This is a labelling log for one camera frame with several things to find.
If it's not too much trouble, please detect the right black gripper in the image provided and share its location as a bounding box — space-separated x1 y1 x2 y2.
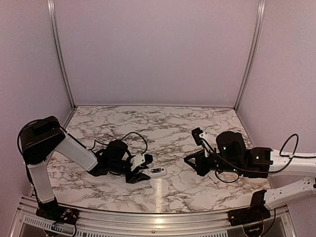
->
184 148 242 176

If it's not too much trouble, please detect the white remote control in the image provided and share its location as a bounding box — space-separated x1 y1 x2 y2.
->
148 167 167 178

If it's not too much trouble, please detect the white battery cover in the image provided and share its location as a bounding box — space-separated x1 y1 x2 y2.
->
207 174 220 184

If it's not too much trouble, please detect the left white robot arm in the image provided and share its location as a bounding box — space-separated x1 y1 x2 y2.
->
17 116 153 220

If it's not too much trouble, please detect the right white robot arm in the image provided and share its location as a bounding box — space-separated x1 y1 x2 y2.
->
184 128 316 221

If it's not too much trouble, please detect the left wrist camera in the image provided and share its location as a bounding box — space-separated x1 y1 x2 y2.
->
130 155 146 171

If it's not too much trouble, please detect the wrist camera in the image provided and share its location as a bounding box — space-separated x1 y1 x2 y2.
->
130 155 146 171
191 127 210 158

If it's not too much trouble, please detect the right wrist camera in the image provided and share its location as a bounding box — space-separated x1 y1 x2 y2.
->
191 127 210 158

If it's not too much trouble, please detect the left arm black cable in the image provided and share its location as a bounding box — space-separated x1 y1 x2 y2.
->
16 118 149 158

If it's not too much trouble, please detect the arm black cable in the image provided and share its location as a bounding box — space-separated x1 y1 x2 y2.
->
201 133 316 183
16 118 149 158

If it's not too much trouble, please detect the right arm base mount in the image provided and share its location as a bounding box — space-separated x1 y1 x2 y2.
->
228 190 271 226

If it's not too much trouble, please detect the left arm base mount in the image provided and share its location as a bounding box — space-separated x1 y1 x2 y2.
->
36 201 79 225

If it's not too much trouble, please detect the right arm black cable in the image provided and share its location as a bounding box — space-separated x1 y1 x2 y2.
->
201 133 316 183

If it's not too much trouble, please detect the front aluminium rail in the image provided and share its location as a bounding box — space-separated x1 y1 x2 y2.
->
9 196 297 237

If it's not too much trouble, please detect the right aluminium frame post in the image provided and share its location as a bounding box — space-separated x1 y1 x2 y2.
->
234 0 267 113

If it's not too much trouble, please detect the aluminium frame post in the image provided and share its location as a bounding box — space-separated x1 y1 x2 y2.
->
47 0 76 110
234 0 267 113

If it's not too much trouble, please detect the left aluminium frame post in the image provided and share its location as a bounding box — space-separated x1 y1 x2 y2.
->
47 0 76 110

